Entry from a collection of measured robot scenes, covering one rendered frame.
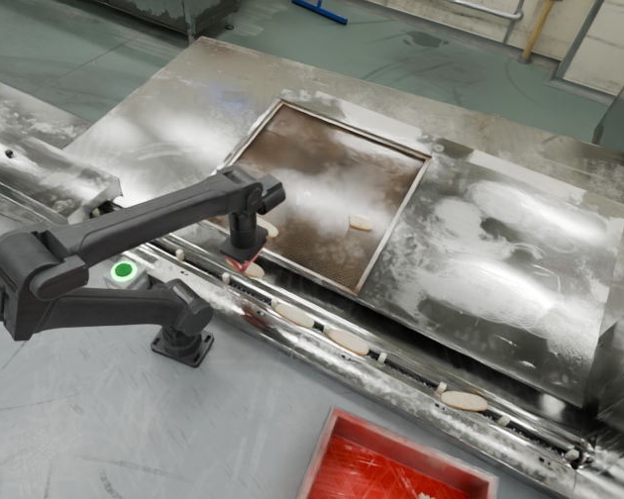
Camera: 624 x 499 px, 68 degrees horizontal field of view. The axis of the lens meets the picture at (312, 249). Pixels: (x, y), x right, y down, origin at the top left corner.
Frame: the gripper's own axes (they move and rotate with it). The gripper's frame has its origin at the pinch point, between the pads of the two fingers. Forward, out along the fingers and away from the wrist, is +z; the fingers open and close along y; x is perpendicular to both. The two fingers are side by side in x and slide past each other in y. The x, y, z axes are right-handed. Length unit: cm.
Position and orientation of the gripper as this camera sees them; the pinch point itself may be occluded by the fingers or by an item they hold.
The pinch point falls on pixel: (246, 264)
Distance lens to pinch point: 107.9
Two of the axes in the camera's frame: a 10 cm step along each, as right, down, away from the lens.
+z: -0.7, 6.2, 7.8
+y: 4.9, -6.6, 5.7
